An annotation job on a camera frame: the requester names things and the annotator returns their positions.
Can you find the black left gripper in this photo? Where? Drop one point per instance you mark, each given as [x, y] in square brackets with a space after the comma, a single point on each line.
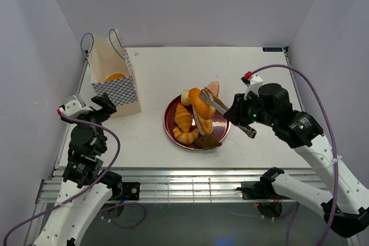
[108, 108]

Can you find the dark red round plate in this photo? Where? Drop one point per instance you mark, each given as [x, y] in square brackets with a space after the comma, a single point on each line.
[220, 125]

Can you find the pink sugared donut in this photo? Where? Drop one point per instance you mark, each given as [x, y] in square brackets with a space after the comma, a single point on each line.
[212, 90]

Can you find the upper golden croissant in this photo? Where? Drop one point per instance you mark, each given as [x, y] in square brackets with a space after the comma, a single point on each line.
[183, 118]

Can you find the small round yellow bun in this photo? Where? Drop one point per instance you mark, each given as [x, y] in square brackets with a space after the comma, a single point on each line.
[185, 98]

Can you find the golden croissant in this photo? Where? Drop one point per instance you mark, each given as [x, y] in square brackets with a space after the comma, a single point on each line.
[186, 138]
[183, 118]

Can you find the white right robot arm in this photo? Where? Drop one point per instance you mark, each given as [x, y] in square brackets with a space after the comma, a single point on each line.
[346, 199]

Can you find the aluminium table frame rail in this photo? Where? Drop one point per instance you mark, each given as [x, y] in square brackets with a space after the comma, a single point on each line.
[185, 186]

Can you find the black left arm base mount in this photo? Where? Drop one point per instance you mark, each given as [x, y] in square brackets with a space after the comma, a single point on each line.
[128, 191]

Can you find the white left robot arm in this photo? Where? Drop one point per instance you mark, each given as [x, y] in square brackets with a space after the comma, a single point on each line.
[85, 186]

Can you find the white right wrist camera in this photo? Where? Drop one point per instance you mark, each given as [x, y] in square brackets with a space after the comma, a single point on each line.
[253, 83]

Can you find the brown chocolate pastry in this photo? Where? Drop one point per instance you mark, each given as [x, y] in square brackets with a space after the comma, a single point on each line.
[207, 142]

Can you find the orange frosted ring donut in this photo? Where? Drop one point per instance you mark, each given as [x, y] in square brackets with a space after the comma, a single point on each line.
[115, 77]

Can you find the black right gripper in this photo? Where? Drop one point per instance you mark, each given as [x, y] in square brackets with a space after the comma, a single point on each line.
[236, 113]

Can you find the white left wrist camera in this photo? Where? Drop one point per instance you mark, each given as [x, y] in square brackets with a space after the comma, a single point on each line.
[73, 107]

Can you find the blue checkered paper bag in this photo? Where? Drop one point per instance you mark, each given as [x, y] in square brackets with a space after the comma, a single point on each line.
[107, 56]

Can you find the lower golden croissant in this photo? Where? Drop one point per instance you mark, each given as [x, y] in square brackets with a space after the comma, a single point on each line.
[186, 138]

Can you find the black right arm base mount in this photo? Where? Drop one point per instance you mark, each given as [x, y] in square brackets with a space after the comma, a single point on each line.
[258, 190]

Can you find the round orange bun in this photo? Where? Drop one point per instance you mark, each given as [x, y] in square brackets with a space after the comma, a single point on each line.
[205, 111]

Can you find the dark label sticker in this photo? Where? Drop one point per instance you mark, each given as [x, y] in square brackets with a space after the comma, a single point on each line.
[272, 49]

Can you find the long toasted bread roll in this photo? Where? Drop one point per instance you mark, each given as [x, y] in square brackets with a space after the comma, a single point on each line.
[204, 126]

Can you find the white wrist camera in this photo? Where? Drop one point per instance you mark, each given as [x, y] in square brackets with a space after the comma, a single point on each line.
[253, 83]
[73, 107]

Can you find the metal serving tongs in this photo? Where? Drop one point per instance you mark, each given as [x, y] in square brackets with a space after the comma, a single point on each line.
[216, 103]

